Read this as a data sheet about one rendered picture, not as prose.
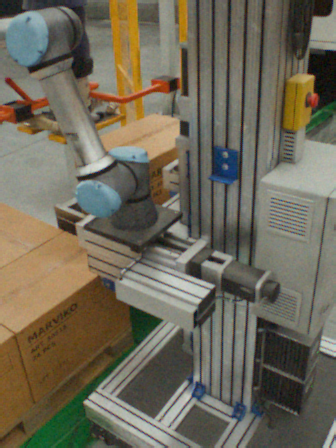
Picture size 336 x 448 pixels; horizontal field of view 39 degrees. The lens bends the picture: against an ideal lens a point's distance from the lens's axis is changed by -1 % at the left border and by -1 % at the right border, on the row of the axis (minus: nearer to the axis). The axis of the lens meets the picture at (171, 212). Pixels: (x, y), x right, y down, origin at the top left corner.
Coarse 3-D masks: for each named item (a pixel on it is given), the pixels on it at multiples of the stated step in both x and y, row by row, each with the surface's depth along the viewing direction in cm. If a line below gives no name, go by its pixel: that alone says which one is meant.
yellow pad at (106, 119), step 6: (102, 114) 194; (108, 114) 199; (114, 114) 199; (120, 114) 200; (96, 120) 193; (102, 120) 193; (108, 120) 194; (114, 120) 196; (96, 126) 189; (102, 126) 191; (48, 138) 183; (54, 138) 181; (60, 138) 179; (66, 144) 179
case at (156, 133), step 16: (128, 128) 247; (144, 128) 246; (160, 128) 245; (176, 128) 244; (112, 144) 228; (128, 144) 228; (144, 144) 227; (160, 144) 226; (160, 160) 217; (160, 176) 221; (160, 192) 224
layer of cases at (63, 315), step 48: (0, 240) 234; (48, 240) 233; (0, 288) 201; (48, 288) 200; (96, 288) 208; (0, 336) 176; (48, 336) 192; (96, 336) 218; (0, 384) 178; (48, 384) 201; (0, 432) 186
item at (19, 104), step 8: (0, 104) 172; (8, 104) 175; (16, 104) 175; (24, 104) 175; (8, 112) 170; (16, 112) 169; (24, 112) 172; (32, 112) 175; (8, 120) 172; (16, 120) 170; (24, 120) 172
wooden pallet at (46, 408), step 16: (128, 336) 239; (96, 352) 222; (112, 352) 232; (80, 368) 215; (96, 368) 229; (64, 384) 221; (80, 384) 221; (48, 400) 203; (64, 400) 213; (32, 416) 198; (48, 416) 206; (16, 432) 200; (32, 432) 201
